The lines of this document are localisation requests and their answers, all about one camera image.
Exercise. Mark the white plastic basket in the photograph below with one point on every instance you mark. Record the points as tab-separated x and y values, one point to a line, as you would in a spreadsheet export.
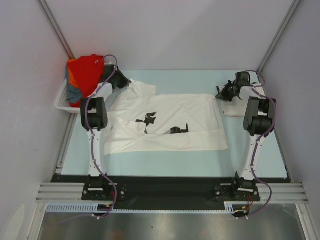
61	103

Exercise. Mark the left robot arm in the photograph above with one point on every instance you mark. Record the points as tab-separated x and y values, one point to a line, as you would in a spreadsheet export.
94	119

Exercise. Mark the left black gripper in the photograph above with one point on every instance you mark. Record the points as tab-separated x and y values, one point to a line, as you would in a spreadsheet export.
125	81

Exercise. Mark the red t shirt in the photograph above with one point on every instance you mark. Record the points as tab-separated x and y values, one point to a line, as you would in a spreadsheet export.
86	72

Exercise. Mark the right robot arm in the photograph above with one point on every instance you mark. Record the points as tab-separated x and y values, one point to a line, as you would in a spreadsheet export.
258	122

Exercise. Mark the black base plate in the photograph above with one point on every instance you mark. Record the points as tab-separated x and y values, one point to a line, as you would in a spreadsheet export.
186	203

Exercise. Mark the slotted cable duct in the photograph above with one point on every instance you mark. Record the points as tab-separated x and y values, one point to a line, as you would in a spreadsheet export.
103	208

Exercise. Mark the left corner aluminium post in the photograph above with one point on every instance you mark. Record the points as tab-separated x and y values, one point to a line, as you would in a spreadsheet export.
45	8

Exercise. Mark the right corner aluminium post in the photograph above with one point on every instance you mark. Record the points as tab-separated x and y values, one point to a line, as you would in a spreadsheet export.
293	9

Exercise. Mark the orange garment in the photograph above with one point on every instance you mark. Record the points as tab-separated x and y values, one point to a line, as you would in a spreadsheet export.
71	79

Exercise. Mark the grey blue garment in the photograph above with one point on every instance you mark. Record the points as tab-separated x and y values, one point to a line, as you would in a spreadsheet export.
73	95

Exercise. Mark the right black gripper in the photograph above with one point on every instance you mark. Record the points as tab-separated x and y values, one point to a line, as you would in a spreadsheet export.
227	91

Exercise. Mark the corner aluminium post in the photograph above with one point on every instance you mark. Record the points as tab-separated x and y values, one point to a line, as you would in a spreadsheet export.
293	9
45	8

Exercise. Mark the white printed t shirt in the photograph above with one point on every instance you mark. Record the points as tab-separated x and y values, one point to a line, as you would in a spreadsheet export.
143	121

